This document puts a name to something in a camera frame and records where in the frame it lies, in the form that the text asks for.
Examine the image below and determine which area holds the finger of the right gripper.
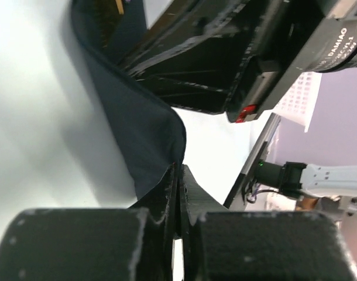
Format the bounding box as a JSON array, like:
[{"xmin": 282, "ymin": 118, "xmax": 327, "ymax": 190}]
[{"xmin": 120, "ymin": 1, "xmax": 255, "ymax": 115}]

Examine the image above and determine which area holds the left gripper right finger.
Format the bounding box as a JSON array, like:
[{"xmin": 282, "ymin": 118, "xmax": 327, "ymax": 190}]
[{"xmin": 178, "ymin": 166, "xmax": 357, "ymax": 280}]

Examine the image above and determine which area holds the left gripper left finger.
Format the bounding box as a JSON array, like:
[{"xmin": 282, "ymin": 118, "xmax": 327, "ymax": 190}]
[{"xmin": 0, "ymin": 165, "xmax": 177, "ymax": 280}]

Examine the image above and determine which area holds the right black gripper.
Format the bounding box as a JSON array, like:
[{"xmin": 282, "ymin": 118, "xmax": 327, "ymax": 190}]
[{"xmin": 226, "ymin": 1, "xmax": 357, "ymax": 123}]

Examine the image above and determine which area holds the black paper napkin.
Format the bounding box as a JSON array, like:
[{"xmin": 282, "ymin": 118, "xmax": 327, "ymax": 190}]
[{"xmin": 70, "ymin": 1, "xmax": 186, "ymax": 198}]

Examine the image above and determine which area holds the gold knife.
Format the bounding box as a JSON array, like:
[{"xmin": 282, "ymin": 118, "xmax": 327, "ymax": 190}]
[{"xmin": 94, "ymin": 0, "xmax": 125, "ymax": 48}]

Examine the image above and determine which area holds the white plastic basket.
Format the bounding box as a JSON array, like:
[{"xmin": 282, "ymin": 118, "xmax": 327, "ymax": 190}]
[{"xmin": 272, "ymin": 72, "xmax": 322, "ymax": 132}]

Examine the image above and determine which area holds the aluminium rail frame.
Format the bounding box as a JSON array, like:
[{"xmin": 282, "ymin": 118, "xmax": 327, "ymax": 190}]
[{"xmin": 223, "ymin": 113, "xmax": 281, "ymax": 211}]

